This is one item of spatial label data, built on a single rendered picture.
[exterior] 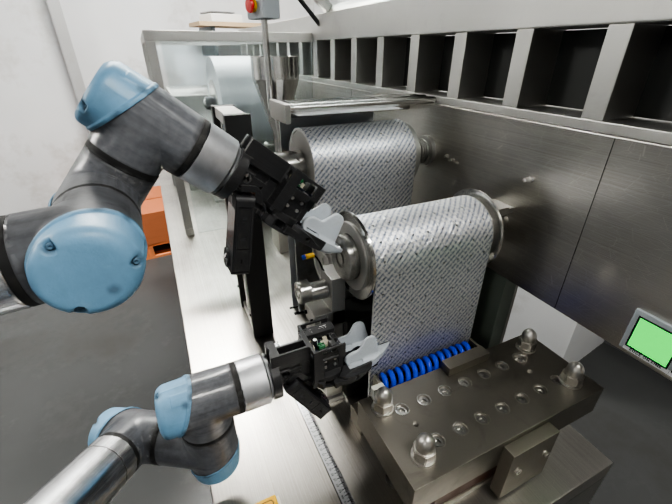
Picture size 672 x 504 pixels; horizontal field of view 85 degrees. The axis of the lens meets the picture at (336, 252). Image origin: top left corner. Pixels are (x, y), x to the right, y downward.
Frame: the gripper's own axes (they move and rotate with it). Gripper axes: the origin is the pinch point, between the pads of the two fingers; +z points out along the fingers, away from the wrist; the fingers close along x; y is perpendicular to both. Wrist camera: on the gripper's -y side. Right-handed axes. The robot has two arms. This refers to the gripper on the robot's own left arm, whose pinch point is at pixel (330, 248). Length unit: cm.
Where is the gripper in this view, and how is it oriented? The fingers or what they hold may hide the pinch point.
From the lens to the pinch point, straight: 57.6
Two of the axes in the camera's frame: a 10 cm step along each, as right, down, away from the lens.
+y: 5.8, -8.1, -1.3
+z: 7.0, 4.0, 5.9
